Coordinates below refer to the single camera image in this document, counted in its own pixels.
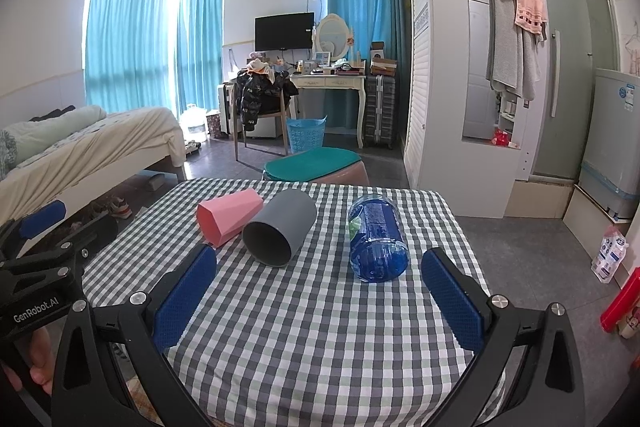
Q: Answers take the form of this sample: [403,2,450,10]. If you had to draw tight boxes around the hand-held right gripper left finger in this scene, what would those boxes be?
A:
[50,243,221,427]

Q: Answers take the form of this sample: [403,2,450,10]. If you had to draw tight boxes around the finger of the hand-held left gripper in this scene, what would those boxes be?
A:
[0,212,120,282]
[0,200,67,258]

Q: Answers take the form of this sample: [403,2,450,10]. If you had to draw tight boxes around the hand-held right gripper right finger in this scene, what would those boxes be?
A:
[421,247,587,427]

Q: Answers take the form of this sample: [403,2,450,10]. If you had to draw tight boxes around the pink faceted cup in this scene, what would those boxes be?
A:
[196,188,265,250]

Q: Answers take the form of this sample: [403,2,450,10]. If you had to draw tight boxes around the grey cup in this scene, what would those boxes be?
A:
[242,189,319,269]

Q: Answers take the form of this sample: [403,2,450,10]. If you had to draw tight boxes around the person's left hand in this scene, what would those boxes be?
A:
[26,326,55,397]

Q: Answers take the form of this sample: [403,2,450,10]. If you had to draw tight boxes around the sneakers under bed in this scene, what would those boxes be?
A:
[106,196,134,221]

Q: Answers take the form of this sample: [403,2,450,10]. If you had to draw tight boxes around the bed with cream sheet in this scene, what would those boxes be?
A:
[0,105,187,230]

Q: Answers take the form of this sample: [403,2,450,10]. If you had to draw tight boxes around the pale green duvet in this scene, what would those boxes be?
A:
[0,105,108,174]

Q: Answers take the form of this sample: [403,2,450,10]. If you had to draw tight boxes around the blue transparent bottle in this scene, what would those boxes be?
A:
[347,195,411,283]

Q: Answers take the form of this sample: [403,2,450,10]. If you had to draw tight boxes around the grey checkered tablecloth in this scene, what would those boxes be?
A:
[80,178,507,427]

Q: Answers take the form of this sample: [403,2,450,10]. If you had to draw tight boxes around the clear water jug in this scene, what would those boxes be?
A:
[178,103,209,143]

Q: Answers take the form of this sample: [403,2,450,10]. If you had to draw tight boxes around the pink stool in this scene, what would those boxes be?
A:
[262,159,371,188]

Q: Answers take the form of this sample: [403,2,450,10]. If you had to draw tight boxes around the patterned small bin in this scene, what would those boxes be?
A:
[205,109,224,139]

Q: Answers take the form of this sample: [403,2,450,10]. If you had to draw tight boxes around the white detergent bag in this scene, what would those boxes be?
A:
[591,225,629,283]

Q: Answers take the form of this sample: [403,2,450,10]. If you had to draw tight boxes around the red plastic container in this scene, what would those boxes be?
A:
[599,267,640,339]

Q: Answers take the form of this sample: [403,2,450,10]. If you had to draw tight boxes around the teal seat cushion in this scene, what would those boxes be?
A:
[263,147,362,182]

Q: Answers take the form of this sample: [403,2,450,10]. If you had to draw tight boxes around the light blue curtain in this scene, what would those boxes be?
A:
[174,0,225,120]
[83,0,169,114]

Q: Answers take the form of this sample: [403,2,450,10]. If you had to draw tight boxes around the wooden chair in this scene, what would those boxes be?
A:
[231,79,302,164]

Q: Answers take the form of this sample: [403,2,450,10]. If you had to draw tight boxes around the blue laundry basket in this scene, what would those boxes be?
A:
[285,115,329,156]

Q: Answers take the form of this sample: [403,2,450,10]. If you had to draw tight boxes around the grey suitcase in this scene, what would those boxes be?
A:
[360,74,400,152]

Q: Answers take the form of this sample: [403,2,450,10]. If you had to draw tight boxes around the black patterned jacket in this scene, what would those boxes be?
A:
[234,69,300,133]

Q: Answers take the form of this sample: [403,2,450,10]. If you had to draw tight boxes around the white washing machine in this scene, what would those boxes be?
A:
[578,67,640,221]

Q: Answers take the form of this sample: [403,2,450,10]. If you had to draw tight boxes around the beige cloth pile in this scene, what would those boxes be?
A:
[244,58,276,83]

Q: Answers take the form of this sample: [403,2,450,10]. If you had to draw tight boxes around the brown cardboard box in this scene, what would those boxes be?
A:
[369,41,400,76]

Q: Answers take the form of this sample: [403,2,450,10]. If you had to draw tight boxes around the white louvered wardrobe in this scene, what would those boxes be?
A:
[402,0,434,188]

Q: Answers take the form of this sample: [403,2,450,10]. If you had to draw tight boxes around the grey towel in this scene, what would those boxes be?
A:
[485,0,542,101]

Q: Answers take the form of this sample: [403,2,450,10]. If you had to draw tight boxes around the white dressing table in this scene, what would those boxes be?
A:
[289,73,369,150]

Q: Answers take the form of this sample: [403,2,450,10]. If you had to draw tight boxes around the black television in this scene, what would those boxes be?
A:
[254,12,316,52]

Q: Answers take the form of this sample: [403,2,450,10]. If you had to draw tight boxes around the oval vanity mirror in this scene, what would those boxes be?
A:
[312,13,355,60]

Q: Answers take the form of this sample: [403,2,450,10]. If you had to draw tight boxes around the pink towel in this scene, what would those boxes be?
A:
[514,0,549,42]

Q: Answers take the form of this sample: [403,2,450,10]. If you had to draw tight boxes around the teal curtain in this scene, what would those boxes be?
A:
[327,0,405,128]

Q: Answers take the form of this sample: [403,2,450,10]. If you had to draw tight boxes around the frosted glass door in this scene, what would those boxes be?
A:
[519,0,621,184]

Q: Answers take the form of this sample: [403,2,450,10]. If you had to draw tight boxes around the wall mirror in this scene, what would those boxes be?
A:
[459,0,527,151]

